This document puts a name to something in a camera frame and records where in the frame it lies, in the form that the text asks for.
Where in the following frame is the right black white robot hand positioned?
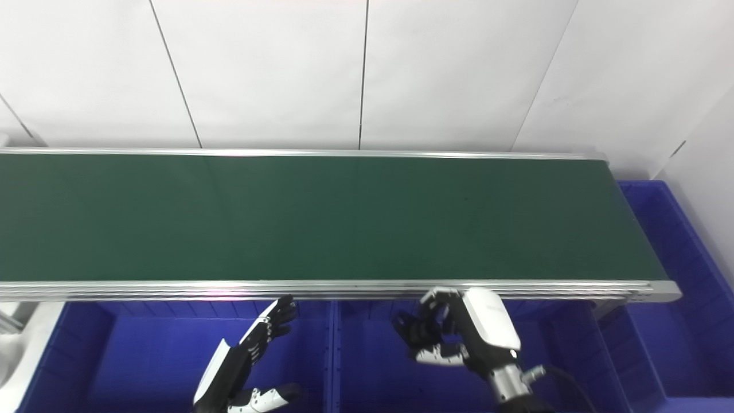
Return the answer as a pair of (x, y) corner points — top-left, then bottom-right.
(393, 287), (522, 377)

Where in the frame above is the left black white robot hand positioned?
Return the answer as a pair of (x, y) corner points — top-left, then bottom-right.
(192, 295), (302, 413)

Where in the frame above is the green conveyor belt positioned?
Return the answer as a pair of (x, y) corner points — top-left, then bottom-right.
(0, 147), (683, 303)
(0, 154), (669, 283)

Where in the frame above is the blue plastic bin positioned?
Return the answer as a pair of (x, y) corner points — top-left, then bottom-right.
(596, 181), (734, 413)
(331, 298), (631, 413)
(17, 299), (337, 413)

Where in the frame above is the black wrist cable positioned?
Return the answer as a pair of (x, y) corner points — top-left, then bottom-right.
(526, 366), (598, 413)

